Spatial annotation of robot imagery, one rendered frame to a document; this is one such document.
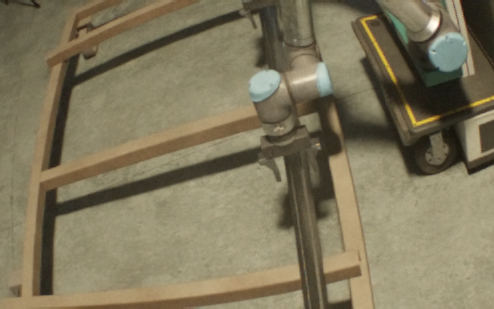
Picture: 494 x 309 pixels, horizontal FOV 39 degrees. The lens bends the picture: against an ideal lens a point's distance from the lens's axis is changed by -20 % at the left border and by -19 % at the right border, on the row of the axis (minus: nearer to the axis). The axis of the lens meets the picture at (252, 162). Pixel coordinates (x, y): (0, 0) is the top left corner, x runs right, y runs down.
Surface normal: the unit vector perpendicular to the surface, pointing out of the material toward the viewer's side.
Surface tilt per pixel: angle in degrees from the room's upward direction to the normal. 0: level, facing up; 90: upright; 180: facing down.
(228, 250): 0
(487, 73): 0
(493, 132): 90
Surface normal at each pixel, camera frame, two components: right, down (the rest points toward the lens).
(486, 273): -0.29, -0.68
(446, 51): 0.20, 0.70
